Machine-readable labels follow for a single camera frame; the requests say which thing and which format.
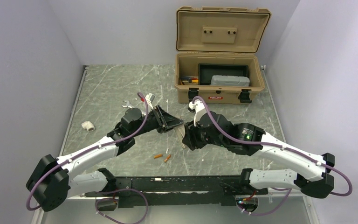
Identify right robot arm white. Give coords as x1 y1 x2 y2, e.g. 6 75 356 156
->
182 112 335 199

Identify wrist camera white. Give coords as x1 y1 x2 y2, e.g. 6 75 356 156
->
145 92 155 103
188 99 207 125

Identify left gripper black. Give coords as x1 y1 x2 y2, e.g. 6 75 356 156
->
131 105 184 138

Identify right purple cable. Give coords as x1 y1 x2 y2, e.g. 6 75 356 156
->
192 96 353 217

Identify yellow-handled tools in toolbox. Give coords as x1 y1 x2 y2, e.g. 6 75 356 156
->
179 76 199 85

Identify white PVC elbow fitting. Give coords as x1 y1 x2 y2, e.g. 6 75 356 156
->
81 121 95 132

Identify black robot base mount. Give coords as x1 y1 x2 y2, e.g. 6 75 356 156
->
85 175 268 208

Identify tan plastic toolbox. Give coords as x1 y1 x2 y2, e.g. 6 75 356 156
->
174 6 271 105

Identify silver combination wrench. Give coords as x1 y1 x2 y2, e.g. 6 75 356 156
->
122 100 146 115

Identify grey plastic case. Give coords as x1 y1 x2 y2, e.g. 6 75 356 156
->
210 75 250 87

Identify beige remote control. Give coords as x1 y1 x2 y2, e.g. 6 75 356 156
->
174 124 186 149

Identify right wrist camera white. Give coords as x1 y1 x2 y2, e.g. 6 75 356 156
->
188 99 207 125

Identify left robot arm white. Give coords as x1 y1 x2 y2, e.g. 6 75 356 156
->
26 105 184 211

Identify aluminium frame rail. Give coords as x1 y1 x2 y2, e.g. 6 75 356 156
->
38 175 311 198

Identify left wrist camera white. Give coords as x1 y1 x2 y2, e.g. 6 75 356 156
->
145 92 155 103

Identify black tray in toolbox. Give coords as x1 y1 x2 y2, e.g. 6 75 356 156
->
198 63 250 85

